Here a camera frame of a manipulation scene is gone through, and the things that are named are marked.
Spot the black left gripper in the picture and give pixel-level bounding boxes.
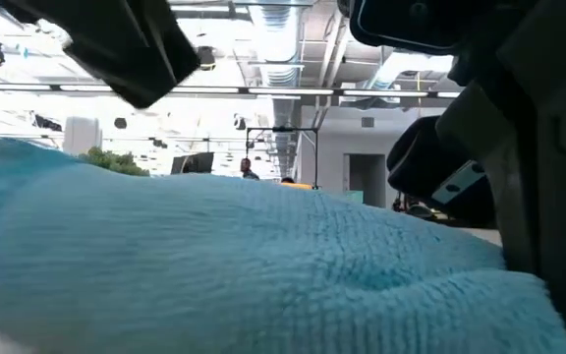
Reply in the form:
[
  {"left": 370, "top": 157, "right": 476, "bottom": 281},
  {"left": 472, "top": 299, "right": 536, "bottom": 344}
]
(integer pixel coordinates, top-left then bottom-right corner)
[{"left": 0, "top": 0, "right": 201, "bottom": 110}]

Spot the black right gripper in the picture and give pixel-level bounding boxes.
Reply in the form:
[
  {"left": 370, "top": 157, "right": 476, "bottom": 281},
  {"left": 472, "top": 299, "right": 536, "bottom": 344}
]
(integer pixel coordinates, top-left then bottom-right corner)
[{"left": 386, "top": 0, "right": 566, "bottom": 354}]

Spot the blue microfiber towel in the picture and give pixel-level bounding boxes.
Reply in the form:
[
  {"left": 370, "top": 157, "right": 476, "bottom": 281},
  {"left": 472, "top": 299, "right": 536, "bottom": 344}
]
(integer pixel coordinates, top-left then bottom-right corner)
[{"left": 0, "top": 138, "right": 566, "bottom": 354}]

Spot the artificial plant in patterned pot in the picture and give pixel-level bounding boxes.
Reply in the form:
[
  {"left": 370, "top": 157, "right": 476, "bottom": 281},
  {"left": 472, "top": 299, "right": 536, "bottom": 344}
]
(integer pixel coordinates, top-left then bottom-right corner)
[{"left": 79, "top": 146, "right": 150, "bottom": 177}]

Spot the black monitor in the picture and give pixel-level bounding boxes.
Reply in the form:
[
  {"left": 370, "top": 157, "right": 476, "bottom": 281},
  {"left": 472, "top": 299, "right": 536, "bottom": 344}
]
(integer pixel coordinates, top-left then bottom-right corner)
[{"left": 170, "top": 151, "right": 215, "bottom": 176}]

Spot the person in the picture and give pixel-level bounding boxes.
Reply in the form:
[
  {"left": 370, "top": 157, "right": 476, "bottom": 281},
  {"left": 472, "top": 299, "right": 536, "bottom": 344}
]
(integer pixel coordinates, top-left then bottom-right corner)
[{"left": 240, "top": 156, "right": 260, "bottom": 181}]

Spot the silver corrugated ceiling duct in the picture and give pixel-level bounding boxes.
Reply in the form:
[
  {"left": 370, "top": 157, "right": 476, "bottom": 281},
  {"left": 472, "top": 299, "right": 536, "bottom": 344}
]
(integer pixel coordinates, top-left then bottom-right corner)
[{"left": 248, "top": 0, "right": 313, "bottom": 178}]

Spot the yellow hanging cord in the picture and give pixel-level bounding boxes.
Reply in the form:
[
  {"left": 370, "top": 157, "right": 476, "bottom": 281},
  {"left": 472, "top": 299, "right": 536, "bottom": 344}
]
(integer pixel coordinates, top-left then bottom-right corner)
[{"left": 415, "top": 71, "right": 424, "bottom": 119}]

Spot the black stand frame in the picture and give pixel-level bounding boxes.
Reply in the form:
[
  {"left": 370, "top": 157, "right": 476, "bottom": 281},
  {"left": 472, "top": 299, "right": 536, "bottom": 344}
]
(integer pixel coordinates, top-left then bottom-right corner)
[{"left": 246, "top": 126, "right": 319, "bottom": 191}]

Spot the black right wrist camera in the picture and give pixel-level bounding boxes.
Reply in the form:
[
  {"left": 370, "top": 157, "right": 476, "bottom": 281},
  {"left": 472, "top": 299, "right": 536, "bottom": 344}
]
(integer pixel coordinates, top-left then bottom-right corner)
[{"left": 349, "top": 0, "right": 466, "bottom": 56}]

